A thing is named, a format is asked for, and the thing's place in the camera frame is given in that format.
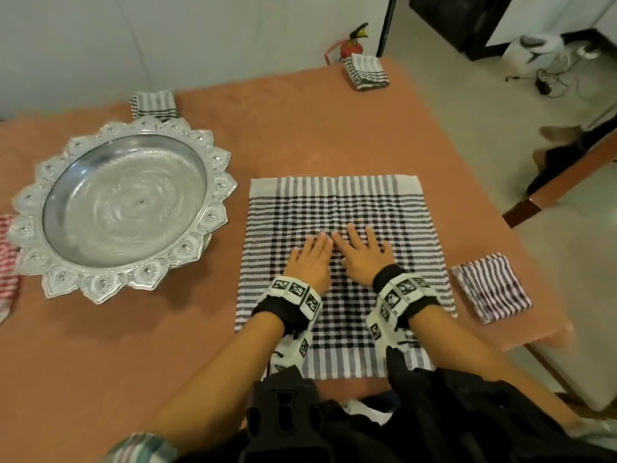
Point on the person's left hand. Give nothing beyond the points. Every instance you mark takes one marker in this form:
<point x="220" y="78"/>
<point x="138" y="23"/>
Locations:
<point x="308" y="265"/>

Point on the person's right hand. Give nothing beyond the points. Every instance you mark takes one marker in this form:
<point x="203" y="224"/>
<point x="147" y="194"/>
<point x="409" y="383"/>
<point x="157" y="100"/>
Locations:
<point x="364" y="265"/>

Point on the person's right middle finger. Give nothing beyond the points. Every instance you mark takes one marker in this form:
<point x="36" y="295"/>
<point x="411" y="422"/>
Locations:
<point x="354" y="235"/>

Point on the person's right little finger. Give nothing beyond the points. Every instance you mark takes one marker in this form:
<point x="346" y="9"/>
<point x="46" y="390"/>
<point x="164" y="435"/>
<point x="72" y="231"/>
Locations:
<point x="387" y="249"/>

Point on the large black white checkered cloth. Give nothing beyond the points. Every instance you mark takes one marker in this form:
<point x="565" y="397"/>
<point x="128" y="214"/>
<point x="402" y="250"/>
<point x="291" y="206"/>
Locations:
<point x="337" y="207"/>

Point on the person's left forearm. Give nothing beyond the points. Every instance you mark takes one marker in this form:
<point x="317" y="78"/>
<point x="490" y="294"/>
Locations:
<point x="226" y="376"/>

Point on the person's right forearm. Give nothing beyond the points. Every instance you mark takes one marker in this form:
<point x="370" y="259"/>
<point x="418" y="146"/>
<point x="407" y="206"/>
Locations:
<point x="462" y="351"/>

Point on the folded purple striped cloth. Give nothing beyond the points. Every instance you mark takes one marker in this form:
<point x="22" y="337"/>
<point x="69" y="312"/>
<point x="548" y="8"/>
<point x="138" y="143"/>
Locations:
<point x="491" y="286"/>

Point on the folded black checkered cloth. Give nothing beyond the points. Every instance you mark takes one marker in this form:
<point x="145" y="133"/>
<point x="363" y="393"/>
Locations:
<point x="366" y="72"/>

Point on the black chest harness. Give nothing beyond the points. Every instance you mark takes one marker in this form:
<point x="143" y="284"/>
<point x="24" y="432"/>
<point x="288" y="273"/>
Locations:
<point x="434" y="419"/>

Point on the brown wooden table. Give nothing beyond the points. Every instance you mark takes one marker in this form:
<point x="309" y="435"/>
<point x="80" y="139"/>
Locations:
<point x="554" y="187"/>

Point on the red fire extinguisher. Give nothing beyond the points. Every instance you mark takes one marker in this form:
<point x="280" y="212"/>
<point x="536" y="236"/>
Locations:
<point x="352" y="45"/>

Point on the ornate silver tray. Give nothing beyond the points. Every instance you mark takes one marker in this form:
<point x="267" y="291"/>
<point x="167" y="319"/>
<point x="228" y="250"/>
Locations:
<point x="125" y="202"/>

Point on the folded grey striped cloth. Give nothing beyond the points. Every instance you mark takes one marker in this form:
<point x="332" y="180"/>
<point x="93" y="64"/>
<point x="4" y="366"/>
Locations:
<point x="153" y="104"/>

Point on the black cabinet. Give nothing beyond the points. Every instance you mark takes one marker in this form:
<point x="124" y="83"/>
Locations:
<point x="458" y="19"/>

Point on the black and white bag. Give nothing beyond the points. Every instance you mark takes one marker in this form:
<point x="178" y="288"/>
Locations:
<point x="535" y="45"/>

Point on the plaid shirt sleeve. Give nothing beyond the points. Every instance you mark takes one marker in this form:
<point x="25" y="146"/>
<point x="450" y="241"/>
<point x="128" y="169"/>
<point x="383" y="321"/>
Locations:
<point x="140" y="449"/>

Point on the red white striped cloth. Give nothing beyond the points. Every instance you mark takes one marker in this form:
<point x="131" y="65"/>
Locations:
<point x="6" y="265"/>

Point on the black door frame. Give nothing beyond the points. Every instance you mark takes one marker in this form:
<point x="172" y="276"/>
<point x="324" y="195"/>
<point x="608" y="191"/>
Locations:
<point x="386" y="24"/>

